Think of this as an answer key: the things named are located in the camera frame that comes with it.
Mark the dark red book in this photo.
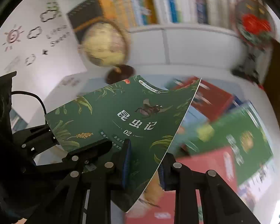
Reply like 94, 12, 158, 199
182, 80, 234, 126

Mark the red poetry book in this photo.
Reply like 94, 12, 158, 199
124, 147, 239, 224

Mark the white landscape book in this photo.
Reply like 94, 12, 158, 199
236, 158, 280, 219

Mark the white bookshelf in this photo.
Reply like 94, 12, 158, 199
57, 0, 247, 70

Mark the black abacus frame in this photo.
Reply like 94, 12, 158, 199
67, 0, 103, 43

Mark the blue Tang poetry book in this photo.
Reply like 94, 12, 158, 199
171, 106, 208, 156

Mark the bright green book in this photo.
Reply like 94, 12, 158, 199
188, 101, 273, 170

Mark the dark green insect book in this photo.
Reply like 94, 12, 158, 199
45, 75, 200, 211

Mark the black cable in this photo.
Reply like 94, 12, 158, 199
10, 91, 49, 124

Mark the yellow desk globe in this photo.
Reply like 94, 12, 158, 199
79, 17, 135, 84

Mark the black ornament stand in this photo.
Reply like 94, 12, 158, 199
231, 45, 265, 85

